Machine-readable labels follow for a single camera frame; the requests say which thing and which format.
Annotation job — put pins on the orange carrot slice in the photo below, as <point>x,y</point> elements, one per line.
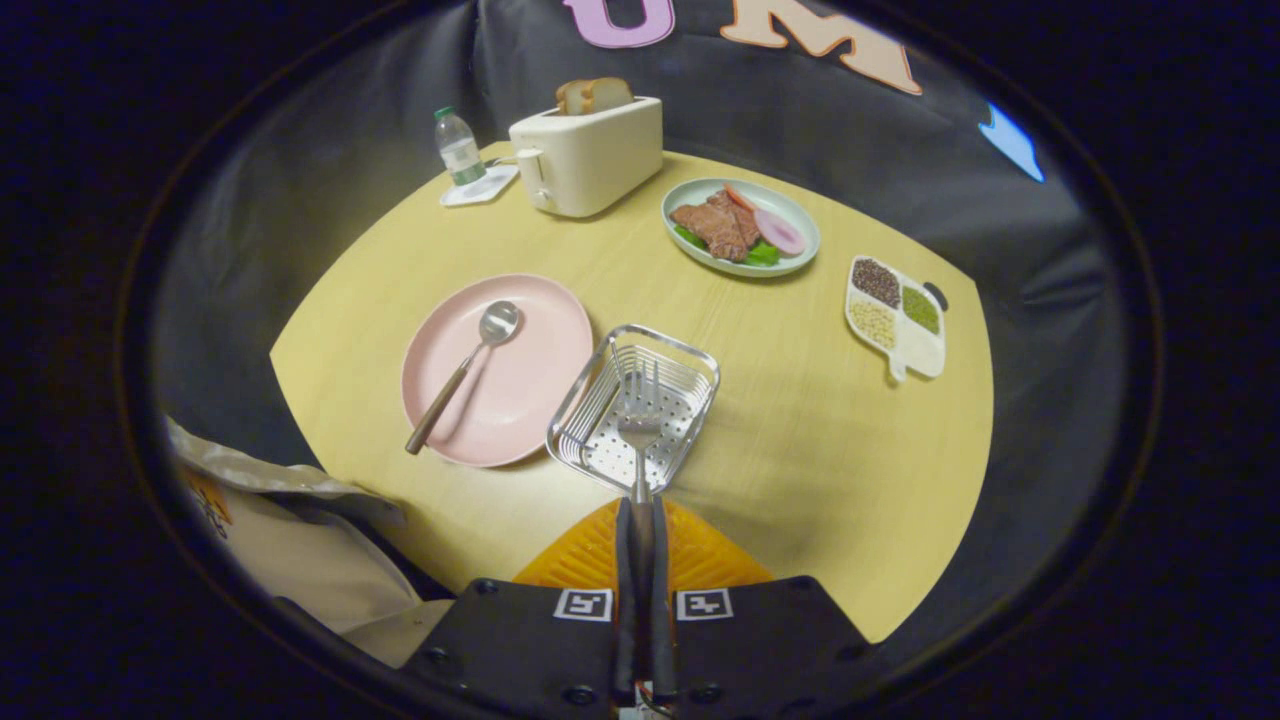
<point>738,198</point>

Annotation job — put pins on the clear plastic water bottle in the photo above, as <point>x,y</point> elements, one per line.
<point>460,155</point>

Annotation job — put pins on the pile of green beans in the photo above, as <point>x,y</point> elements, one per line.
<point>921,310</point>

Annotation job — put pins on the bread slice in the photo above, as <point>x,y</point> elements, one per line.
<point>572,97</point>
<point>612,94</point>

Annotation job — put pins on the white square coaster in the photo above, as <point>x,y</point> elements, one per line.
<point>495,185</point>

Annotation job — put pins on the green lettuce leaf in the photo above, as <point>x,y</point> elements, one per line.
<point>763,254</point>

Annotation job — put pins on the white divided tray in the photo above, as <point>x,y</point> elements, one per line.
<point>925,350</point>

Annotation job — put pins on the person's beige clothing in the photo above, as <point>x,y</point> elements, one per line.
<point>290,550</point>

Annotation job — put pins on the pile of yellow beans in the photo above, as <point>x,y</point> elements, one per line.
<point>873,324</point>

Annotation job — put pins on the pile of dark beans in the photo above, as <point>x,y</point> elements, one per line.
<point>876,282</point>

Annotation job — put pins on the brown meat slice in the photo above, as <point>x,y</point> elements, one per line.
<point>715,228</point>

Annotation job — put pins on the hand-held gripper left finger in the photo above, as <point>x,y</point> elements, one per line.
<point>625,620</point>

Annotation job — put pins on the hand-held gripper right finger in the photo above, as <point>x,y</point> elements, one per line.
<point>662,620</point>

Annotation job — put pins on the white toaster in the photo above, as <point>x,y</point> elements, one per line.
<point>600,160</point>

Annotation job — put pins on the pink plate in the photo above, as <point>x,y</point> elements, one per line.
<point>530,380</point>

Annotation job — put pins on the pink ham slice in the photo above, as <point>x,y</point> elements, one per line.
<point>780,232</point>

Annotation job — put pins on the light green plate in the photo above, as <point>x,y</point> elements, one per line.
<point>700,195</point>

